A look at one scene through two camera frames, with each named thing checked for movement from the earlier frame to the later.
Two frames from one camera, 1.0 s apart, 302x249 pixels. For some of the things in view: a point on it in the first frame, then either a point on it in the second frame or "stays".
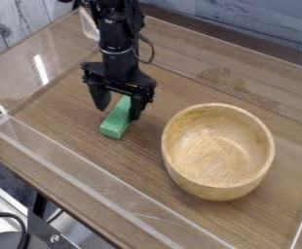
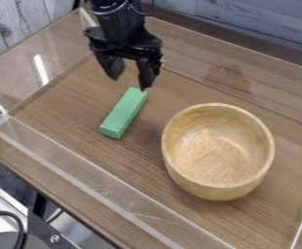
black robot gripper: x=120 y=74 to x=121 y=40
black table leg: x=40 y=205 stays
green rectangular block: x=117 y=123 stays
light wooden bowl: x=219 y=151 stays
